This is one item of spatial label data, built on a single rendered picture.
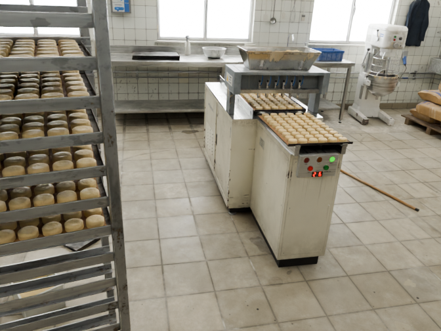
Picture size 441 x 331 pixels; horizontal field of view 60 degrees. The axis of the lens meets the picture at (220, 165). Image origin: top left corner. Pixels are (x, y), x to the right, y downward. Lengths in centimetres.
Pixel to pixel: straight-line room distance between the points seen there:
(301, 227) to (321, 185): 31
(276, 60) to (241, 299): 164
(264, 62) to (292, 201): 104
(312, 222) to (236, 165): 78
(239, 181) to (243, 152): 25
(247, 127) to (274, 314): 131
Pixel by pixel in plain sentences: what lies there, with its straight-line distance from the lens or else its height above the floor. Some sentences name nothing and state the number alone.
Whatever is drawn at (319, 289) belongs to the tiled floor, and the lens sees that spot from 257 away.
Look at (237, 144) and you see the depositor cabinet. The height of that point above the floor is 64.
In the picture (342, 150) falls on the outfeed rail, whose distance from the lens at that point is 232.
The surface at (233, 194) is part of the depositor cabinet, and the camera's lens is 304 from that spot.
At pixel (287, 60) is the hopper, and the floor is 126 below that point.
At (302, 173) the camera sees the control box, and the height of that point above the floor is 73.
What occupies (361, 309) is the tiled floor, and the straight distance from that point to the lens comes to 253.
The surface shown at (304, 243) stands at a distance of 259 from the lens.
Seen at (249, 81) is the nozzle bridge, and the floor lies 110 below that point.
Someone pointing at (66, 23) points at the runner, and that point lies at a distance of 92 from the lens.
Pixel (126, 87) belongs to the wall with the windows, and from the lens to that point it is 580.
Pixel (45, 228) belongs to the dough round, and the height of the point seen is 106.
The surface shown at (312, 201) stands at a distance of 243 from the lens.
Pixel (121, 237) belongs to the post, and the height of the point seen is 104.
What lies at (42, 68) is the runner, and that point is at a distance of 93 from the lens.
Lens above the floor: 165
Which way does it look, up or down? 24 degrees down
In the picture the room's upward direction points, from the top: 3 degrees clockwise
